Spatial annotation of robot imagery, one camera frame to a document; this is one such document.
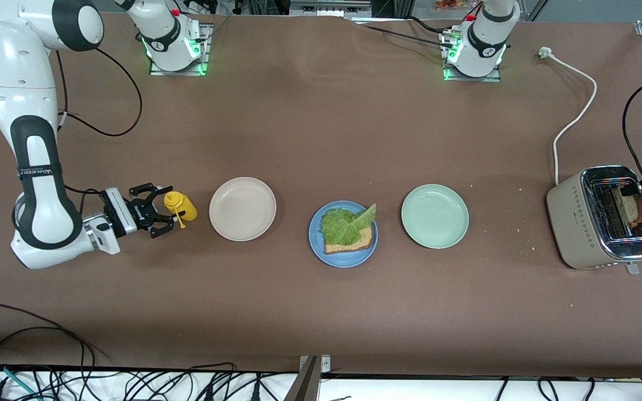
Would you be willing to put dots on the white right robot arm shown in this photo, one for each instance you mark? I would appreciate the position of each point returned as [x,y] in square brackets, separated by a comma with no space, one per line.
[37,217]

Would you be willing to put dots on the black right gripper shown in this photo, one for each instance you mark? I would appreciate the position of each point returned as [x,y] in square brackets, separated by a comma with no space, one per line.
[137,212]

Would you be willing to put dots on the beige chrome toaster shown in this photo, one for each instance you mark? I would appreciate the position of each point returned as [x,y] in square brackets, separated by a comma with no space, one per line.
[572,223]

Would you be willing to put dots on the grey power strip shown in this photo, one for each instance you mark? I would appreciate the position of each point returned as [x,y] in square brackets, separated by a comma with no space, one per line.
[329,8]

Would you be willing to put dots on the green lettuce leaf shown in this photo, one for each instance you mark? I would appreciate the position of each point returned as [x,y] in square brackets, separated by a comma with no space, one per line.
[343,225]

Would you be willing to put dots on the orange snack packet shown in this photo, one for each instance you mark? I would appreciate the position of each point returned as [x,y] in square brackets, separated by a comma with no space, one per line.
[449,4]

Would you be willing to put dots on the pale green round plate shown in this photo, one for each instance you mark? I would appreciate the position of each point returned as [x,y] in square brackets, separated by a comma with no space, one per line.
[435,216]

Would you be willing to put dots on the brown bread slice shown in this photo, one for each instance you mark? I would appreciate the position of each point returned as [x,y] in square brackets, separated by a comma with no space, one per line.
[354,248]

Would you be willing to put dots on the aluminium profile post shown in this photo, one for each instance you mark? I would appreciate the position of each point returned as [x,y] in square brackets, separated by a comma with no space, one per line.
[307,384]

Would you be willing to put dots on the beige round plate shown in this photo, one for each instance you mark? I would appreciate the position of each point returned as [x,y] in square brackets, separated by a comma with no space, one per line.
[243,209]

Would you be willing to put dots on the yellow mustard squeeze bottle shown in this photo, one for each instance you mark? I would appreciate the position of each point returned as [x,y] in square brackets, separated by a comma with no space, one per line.
[184,205]

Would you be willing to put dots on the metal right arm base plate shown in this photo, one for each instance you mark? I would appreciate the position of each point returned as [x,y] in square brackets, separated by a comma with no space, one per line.
[205,53]

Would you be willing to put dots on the bread slice with dark crust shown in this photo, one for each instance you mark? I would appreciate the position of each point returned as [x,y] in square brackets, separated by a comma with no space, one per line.
[633,211]

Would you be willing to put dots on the white lower shelf board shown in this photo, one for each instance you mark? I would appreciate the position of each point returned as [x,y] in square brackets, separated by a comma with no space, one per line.
[410,392]

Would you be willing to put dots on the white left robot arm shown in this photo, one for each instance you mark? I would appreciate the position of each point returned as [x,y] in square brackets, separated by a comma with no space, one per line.
[485,33]

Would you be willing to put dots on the blue round plate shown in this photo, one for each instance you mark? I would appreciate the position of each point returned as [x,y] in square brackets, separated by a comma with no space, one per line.
[343,260]

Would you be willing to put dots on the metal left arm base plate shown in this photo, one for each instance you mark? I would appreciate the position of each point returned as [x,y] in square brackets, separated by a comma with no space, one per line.
[474,79]

